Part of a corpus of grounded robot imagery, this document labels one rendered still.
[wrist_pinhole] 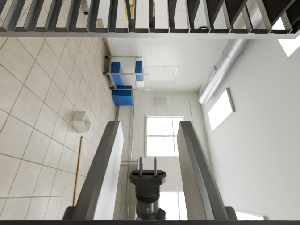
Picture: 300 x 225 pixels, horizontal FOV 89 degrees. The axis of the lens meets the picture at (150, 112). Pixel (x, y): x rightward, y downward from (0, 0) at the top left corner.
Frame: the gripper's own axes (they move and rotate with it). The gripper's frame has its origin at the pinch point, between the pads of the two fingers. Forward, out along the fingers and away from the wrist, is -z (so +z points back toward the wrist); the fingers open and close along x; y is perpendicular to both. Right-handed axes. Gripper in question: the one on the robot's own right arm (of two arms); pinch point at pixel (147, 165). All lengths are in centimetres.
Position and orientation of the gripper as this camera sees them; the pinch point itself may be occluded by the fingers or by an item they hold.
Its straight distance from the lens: 55.4
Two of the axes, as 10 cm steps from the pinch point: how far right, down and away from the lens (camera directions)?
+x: 10.0, 0.1, 0.2
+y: 0.2, 2.0, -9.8
